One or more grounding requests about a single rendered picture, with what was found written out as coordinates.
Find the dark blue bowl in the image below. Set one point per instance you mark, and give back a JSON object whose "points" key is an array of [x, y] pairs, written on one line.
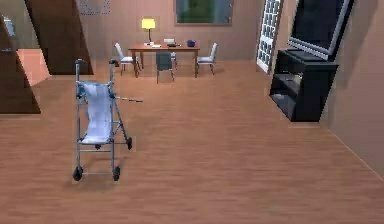
{"points": [[191, 43]]}

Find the white dining chair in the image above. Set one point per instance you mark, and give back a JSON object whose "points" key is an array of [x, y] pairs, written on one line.
{"points": [[207, 58], [124, 58]]}

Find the grey dining chair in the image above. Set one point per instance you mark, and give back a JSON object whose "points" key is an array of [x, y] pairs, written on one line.
{"points": [[163, 62]]}

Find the brown wooden dining table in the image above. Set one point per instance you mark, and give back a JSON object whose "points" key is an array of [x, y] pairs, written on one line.
{"points": [[164, 48]]}

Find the white folding stroller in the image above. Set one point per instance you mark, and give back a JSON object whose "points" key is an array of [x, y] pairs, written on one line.
{"points": [[97, 113]]}

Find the yellow table lamp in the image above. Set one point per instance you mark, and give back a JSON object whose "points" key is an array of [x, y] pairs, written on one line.
{"points": [[148, 24]]}

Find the dark framed window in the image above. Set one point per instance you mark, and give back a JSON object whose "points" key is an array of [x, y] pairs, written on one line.
{"points": [[204, 10]]}

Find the white glazed door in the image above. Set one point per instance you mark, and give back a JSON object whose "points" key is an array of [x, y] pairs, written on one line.
{"points": [[268, 33]]}

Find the black television stand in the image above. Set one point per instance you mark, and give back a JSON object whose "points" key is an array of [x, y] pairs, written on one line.
{"points": [[301, 86]]}

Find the black flat television set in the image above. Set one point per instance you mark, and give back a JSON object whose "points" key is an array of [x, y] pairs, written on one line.
{"points": [[316, 23]]}

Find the dark brown room door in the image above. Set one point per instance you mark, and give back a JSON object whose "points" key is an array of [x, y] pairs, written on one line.
{"points": [[58, 35], [15, 83]]}

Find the dotted wall picture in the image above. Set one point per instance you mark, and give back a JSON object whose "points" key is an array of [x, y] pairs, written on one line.
{"points": [[94, 6]]}

